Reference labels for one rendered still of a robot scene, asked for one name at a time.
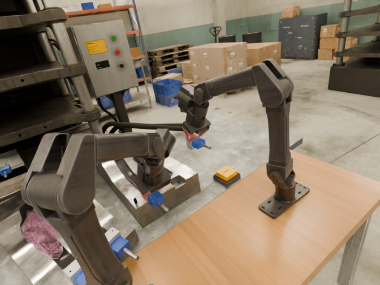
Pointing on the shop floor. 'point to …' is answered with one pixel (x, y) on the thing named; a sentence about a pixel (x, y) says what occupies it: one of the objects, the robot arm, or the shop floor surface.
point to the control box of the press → (106, 63)
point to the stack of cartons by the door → (328, 46)
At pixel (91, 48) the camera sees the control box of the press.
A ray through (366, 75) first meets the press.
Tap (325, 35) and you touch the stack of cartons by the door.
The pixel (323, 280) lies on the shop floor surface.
